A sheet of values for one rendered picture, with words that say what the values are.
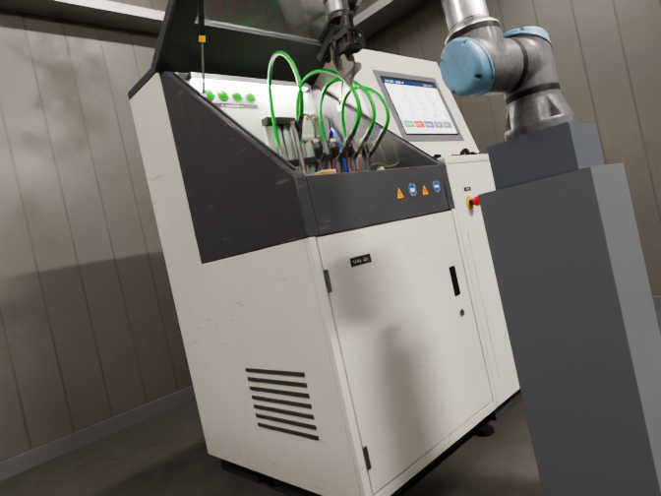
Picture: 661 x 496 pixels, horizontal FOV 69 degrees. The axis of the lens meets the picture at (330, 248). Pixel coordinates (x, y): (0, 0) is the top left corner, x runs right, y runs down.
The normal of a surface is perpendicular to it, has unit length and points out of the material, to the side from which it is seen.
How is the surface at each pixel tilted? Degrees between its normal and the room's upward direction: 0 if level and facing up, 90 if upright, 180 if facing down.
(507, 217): 90
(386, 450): 90
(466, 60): 98
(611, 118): 90
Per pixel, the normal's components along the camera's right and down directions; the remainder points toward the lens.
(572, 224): -0.69, 0.16
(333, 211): 0.66, -0.15
